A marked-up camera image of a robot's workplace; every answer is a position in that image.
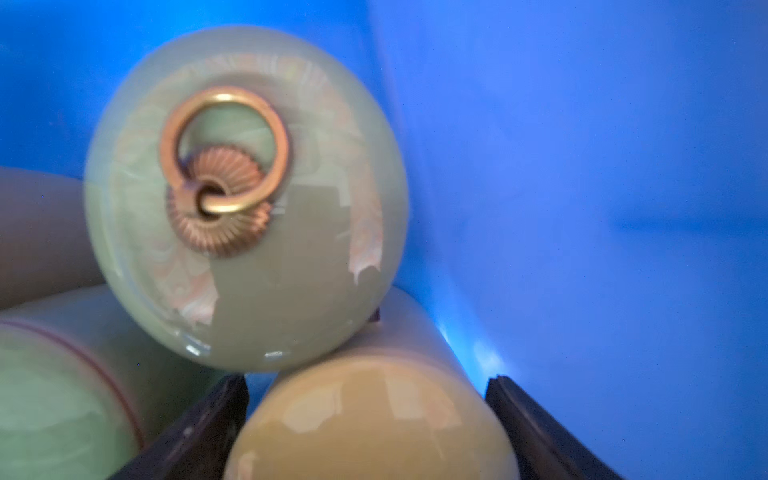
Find yellow-green tea canister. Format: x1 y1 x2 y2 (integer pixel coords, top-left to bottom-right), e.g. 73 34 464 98
224 288 520 479

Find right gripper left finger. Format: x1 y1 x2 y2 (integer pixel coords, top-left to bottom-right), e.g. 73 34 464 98
111 375 249 480

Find blue plastic basket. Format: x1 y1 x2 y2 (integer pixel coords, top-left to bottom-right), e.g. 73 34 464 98
1 1 767 479

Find dark green tea canister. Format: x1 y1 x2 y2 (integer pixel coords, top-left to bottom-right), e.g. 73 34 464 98
1 285 225 479

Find olive green tea canister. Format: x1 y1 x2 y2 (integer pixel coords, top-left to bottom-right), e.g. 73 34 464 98
84 26 409 372

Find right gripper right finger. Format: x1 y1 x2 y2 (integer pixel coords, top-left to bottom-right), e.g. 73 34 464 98
485 376 622 480

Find pale yellow tea canister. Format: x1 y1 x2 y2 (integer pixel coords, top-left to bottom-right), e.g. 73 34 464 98
1 167 105 309

